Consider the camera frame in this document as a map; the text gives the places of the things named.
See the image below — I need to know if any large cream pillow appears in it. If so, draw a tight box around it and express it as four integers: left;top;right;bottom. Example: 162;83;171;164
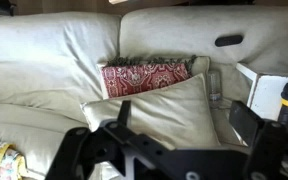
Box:
80;73;222;151

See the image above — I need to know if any clear plastic bottle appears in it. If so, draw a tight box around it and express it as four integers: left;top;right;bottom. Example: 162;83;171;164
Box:
207;70;223;109

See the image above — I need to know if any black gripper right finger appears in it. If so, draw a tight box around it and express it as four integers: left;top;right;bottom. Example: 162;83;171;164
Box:
228;100;288;180

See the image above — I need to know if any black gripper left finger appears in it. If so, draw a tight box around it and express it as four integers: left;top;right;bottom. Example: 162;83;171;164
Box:
45;99;142;180

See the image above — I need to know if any red patterned cushion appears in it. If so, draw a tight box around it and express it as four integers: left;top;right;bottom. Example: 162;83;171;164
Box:
100;63;192;100

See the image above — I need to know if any black remote control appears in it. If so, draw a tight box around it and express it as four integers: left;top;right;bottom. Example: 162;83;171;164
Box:
214;34;244;48

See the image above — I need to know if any cream fabric sofa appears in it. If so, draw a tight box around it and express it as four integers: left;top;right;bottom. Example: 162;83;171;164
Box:
0;4;288;180

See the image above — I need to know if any white wooden chair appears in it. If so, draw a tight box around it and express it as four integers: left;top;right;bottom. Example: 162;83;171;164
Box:
235;62;288;134

